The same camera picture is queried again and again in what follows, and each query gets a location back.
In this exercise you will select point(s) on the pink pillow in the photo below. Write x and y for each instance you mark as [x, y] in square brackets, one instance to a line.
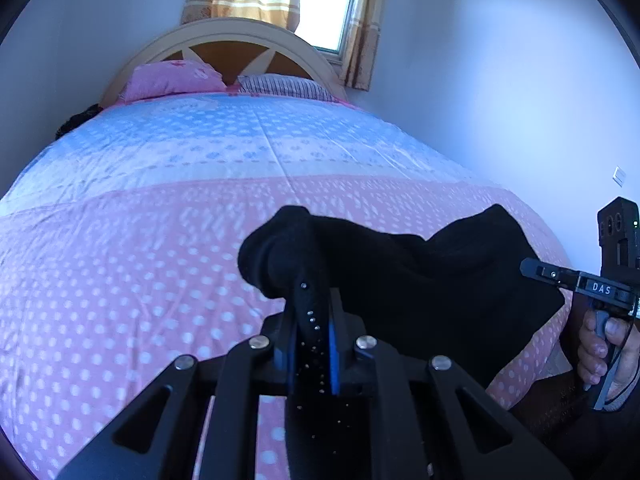
[167, 78]

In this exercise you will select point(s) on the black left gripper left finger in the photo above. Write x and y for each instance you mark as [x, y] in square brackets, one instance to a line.
[233, 385]

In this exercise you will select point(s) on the black pants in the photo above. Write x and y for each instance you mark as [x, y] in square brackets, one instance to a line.
[456, 308]

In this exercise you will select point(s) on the striped pillow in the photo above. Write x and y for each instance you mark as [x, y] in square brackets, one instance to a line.
[284, 85]

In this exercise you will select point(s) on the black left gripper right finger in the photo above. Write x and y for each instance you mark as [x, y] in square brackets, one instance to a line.
[370, 377]

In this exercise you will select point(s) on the window behind headboard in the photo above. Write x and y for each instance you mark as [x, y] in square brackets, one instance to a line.
[324, 24]

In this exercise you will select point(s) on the black bag beside bed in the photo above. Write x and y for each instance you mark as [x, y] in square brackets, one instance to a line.
[77, 120]

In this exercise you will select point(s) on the pink and blue polka-dot bedspread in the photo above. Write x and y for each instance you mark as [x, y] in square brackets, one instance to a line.
[119, 242]

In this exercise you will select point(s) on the white wall socket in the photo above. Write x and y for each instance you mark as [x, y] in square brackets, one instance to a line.
[619, 176]

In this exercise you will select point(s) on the orange curtain right of headboard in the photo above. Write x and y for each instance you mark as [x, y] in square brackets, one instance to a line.
[363, 33]

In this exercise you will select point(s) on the cream and wood headboard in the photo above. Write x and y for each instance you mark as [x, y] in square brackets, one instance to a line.
[234, 47]

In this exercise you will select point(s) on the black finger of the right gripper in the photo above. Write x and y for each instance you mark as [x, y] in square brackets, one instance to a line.
[549, 273]

